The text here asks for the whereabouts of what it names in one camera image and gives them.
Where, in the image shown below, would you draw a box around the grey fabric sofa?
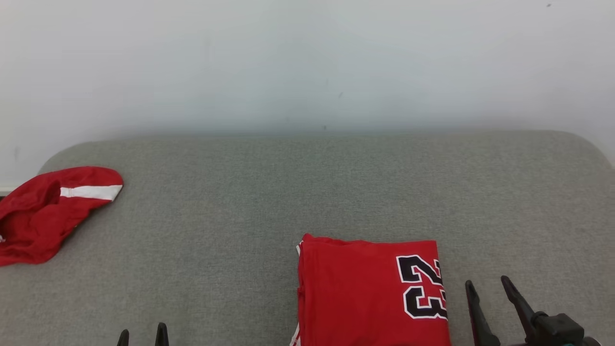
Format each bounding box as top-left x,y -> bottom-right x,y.
0,130 -> 615,346

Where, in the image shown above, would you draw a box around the red jersey number 23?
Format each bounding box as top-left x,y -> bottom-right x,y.
290,234 -> 452,346

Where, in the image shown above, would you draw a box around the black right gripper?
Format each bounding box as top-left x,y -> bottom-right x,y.
464,275 -> 602,346

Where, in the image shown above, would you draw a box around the red shorts with white stripe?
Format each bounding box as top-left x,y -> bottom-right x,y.
0,166 -> 124,267

